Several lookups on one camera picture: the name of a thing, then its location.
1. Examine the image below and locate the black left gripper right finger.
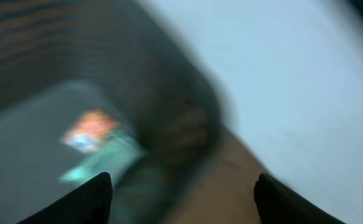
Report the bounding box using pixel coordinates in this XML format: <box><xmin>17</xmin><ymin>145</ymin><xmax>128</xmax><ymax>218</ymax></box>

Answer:
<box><xmin>253</xmin><ymin>173</ymin><xmax>344</xmax><ymax>224</ymax></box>

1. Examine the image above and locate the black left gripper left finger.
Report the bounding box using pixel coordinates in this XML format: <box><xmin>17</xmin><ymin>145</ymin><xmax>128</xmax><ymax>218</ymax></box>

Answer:
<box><xmin>18</xmin><ymin>172</ymin><xmax>113</xmax><ymax>224</ymax></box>

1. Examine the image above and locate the green wipes packet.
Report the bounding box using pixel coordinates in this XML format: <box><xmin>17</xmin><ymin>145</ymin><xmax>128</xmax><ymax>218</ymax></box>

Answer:
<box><xmin>59</xmin><ymin>130</ymin><xmax>145</xmax><ymax>187</ymax></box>

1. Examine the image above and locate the orange tissue packet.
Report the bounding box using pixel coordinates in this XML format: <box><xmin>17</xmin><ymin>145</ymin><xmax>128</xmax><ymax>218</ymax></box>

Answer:
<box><xmin>61</xmin><ymin>110</ymin><xmax>120</xmax><ymax>154</ymax></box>

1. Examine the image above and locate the grey plastic mesh basket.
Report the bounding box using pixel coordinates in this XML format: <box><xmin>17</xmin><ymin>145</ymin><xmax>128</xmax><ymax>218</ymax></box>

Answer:
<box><xmin>0</xmin><ymin>1</ymin><xmax>221</xmax><ymax>223</ymax></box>

